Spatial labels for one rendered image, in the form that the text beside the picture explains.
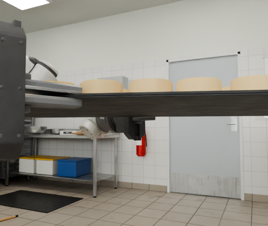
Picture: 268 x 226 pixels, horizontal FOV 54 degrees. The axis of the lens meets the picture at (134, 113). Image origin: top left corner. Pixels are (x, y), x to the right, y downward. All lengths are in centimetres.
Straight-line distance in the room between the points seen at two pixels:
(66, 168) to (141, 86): 406
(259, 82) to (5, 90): 23
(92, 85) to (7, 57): 9
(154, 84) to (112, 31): 460
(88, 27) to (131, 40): 96
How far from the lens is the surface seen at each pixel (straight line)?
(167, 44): 436
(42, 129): 486
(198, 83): 28
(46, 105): 26
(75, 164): 421
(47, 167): 457
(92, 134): 81
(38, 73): 93
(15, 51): 24
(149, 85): 28
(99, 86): 28
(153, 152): 424
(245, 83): 29
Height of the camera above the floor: 97
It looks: 4 degrees up
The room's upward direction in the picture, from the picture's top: straight up
